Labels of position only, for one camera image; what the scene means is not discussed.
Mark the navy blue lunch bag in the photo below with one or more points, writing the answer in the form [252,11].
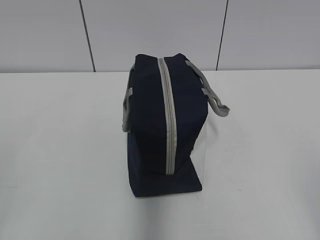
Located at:
[165,107]

